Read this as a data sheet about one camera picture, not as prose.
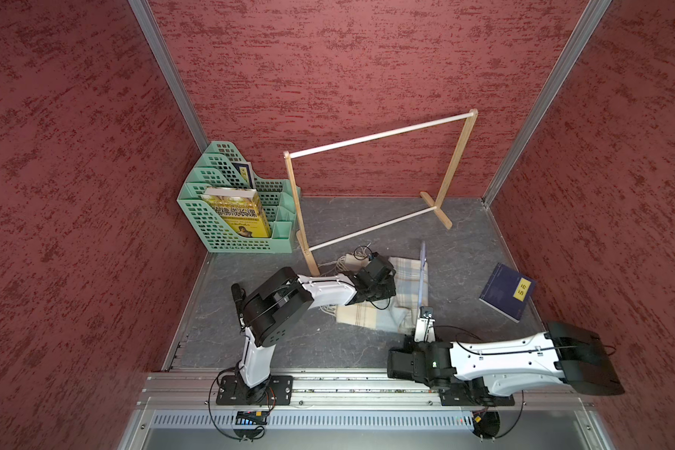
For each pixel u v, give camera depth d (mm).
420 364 603
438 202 1143
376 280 716
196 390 757
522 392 580
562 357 476
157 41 757
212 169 945
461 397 725
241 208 874
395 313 831
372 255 857
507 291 926
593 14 713
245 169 1097
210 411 694
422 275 935
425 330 673
